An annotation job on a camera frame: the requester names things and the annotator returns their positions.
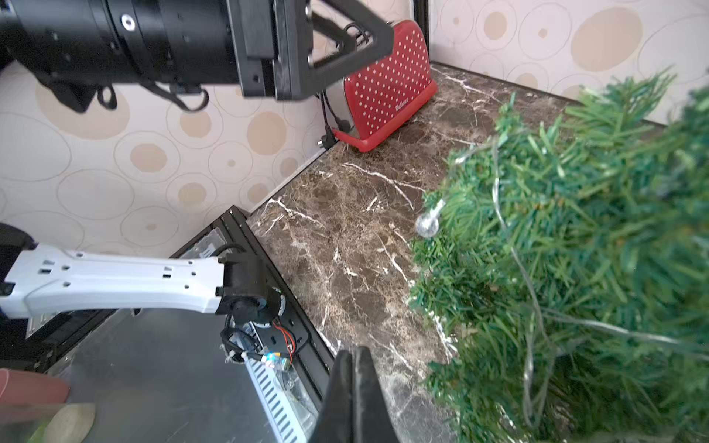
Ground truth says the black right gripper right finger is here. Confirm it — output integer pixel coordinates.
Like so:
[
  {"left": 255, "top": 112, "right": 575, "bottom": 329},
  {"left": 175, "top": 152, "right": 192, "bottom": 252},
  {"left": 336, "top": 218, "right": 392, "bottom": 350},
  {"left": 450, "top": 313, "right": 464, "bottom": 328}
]
[{"left": 354, "top": 346, "right": 399, "bottom": 443}]

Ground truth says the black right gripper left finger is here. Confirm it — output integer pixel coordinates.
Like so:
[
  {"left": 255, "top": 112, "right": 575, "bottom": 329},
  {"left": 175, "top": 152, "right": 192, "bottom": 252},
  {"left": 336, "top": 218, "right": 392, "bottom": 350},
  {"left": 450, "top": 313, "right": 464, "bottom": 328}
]
[{"left": 309, "top": 351, "right": 354, "bottom": 443}]

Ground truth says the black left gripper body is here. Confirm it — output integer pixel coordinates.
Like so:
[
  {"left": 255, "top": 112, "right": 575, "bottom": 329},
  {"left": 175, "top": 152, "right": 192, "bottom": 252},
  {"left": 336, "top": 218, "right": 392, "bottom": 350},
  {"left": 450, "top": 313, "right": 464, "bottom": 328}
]
[{"left": 226, "top": 0, "right": 313, "bottom": 102}]

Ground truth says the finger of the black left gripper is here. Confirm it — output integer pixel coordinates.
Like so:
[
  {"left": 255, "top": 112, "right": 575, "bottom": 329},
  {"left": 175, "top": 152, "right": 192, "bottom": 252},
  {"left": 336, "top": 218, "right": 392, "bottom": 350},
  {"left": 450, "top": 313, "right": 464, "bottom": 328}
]
[{"left": 287, "top": 1, "right": 394, "bottom": 101}]

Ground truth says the clear bulb string light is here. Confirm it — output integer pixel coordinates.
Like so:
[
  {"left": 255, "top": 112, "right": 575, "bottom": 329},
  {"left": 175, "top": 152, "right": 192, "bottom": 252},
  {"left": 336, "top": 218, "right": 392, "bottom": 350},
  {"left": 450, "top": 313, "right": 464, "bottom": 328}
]
[{"left": 414, "top": 137, "right": 709, "bottom": 433}]

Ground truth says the green artificial christmas tree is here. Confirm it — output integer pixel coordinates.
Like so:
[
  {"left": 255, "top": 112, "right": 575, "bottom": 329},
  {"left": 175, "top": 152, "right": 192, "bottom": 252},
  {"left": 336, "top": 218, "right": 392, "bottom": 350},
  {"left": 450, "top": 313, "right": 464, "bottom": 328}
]
[{"left": 406, "top": 68, "right": 709, "bottom": 443}]

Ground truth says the red polka dot toaster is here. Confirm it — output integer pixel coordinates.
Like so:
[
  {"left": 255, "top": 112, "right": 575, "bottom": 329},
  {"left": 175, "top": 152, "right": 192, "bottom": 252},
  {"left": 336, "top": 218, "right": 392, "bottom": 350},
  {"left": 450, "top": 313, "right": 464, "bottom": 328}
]
[{"left": 318, "top": 20, "right": 438, "bottom": 152}]

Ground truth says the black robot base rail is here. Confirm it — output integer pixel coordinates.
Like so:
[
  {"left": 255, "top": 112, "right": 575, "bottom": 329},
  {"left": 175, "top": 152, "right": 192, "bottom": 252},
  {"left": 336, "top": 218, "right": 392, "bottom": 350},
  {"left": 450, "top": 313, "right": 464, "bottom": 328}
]
[{"left": 1, "top": 208, "right": 333, "bottom": 442}]

